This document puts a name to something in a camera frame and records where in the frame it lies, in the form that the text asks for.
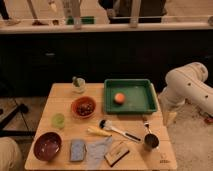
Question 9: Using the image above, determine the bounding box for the green box on counter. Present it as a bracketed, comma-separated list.
[66, 16, 95, 25]

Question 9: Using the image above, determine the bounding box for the orange apple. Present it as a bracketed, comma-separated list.
[114, 93, 125, 104]

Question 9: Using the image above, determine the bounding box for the grey cloth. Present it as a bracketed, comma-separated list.
[86, 137, 113, 170]

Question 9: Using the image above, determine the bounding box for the glass with green plant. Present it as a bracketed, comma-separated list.
[72, 77, 86, 93]

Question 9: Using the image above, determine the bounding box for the purple bowl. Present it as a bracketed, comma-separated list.
[33, 132, 62, 162]

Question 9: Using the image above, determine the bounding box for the blue sponge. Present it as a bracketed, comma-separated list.
[70, 139, 86, 162]

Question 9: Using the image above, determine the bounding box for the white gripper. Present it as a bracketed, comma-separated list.
[158, 92, 177, 126]

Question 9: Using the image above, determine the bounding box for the small green cup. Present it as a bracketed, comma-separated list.
[51, 113, 65, 129]

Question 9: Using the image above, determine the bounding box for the metal spoon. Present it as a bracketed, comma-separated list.
[144, 122, 151, 134]

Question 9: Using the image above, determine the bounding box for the orange bowl with food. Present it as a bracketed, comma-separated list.
[71, 96, 96, 119]

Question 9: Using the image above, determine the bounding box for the metal cup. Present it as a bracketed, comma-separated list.
[143, 134, 159, 151]

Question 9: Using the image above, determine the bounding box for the wooden block with black edge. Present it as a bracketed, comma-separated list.
[104, 142, 130, 167]

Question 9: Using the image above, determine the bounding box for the black chair base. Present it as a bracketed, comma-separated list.
[0, 100, 35, 137]

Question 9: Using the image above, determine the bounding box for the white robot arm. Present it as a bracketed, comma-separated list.
[158, 62, 213, 126]

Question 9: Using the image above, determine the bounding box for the green plastic tray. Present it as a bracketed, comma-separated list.
[104, 79, 158, 114]

